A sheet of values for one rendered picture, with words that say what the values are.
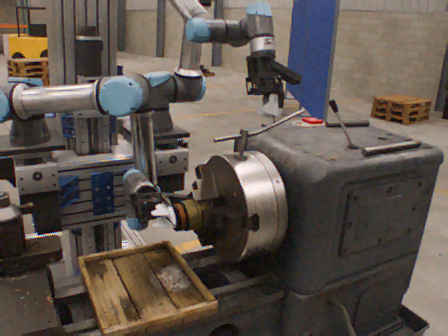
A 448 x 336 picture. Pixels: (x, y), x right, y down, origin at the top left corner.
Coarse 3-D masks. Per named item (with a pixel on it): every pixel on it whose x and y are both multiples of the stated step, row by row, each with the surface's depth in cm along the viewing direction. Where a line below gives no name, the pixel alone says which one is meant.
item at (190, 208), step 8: (192, 200) 112; (176, 208) 108; (184, 208) 109; (192, 208) 109; (200, 208) 111; (176, 216) 108; (184, 216) 108; (192, 216) 108; (200, 216) 109; (176, 224) 113; (184, 224) 108; (192, 224) 109; (200, 224) 110
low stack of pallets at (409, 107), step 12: (384, 96) 843; (396, 96) 859; (408, 96) 872; (372, 108) 833; (384, 108) 854; (396, 108) 796; (408, 108) 775; (420, 108) 811; (408, 120) 783; (420, 120) 834
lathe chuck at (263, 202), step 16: (224, 160) 112; (240, 160) 111; (256, 160) 112; (224, 176) 113; (240, 176) 106; (256, 176) 108; (224, 192) 114; (240, 192) 106; (256, 192) 105; (272, 192) 107; (208, 208) 124; (240, 208) 107; (256, 208) 104; (272, 208) 107; (272, 224) 107; (224, 240) 117; (240, 240) 108; (256, 240) 106; (272, 240) 110; (224, 256) 118; (240, 256) 109; (256, 256) 114
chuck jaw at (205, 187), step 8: (208, 160) 121; (200, 168) 117; (208, 168) 118; (200, 176) 117; (208, 176) 117; (192, 184) 118; (200, 184) 115; (208, 184) 116; (216, 184) 117; (192, 192) 113; (200, 192) 114; (208, 192) 115; (216, 192) 116; (200, 200) 114; (208, 200) 117
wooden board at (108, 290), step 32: (96, 256) 121; (128, 256) 126; (160, 256) 127; (96, 288) 109; (128, 288) 110; (160, 288) 111; (192, 288) 112; (128, 320) 97; (160, 320) 97; (192, 320) 102
